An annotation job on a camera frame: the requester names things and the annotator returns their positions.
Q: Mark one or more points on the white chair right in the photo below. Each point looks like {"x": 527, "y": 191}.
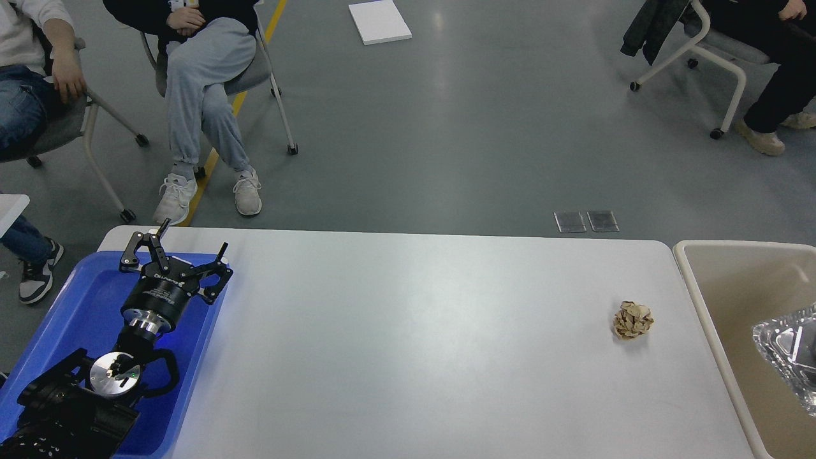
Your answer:
{"x": 717, "y": 48}

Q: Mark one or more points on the left metal floor plate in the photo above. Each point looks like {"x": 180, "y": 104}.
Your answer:
{"x": 570, "y": 222}

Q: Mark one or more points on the grey chair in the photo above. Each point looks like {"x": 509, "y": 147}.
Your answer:
{"x": 77, "y": 120}
{"x": 259, "y": 71}

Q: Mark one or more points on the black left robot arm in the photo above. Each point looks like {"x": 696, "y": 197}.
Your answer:
{"x": 111, "y": 369}

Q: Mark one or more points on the right metal floor plate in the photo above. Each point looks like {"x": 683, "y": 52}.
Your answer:
{"x": 603, "y": 221}

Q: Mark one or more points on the metal floor plate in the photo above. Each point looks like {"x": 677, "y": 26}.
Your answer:
{"x": 570, "y": 222}
{"x": 603, "y": 221}

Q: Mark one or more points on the crumpled brown paper ball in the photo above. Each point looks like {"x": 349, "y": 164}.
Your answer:
{"x": 632, "y": 320}

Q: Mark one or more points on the grey chair left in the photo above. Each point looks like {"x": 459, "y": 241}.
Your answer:
{"x": 77, "y": 120}

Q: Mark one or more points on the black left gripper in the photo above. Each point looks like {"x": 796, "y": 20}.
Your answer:
{"x": 166, "y": 285}

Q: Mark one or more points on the person in blue jeans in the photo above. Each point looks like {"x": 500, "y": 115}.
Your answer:
{"x": 40, "y": 69}

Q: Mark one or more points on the white flat box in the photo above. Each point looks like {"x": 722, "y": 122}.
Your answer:
{"x": 379, "y": 22}

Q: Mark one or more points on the beige plastic bin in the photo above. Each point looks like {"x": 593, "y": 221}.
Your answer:
{"x": 735, "y": 285}

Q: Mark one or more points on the person in grey sweatpants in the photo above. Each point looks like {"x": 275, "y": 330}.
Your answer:
{"x": 207, "y": 44}

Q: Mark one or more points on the blue plastic tray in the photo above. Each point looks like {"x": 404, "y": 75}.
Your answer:
{"x": 86, "y": 314}

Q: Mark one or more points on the dark jacket on chair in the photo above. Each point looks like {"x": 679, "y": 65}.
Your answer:
{"x": 650, "y": 28}

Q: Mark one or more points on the aluminium foil tray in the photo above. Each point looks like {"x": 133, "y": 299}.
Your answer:
{"x": 787, "y": 343}

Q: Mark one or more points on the white table corner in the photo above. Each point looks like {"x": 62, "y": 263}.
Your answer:
{"x": 12, "y": 206}

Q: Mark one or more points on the grey chair middle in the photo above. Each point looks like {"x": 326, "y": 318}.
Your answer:
{"x": 259, "y": 71}

